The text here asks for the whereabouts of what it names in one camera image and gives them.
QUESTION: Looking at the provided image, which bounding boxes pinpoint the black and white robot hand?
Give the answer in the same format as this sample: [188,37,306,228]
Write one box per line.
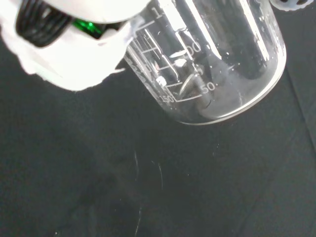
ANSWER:
[0,0,313,92]

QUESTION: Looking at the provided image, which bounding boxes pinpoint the black bench cloth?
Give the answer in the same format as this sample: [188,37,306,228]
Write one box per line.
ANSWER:
[0,0,316,237]

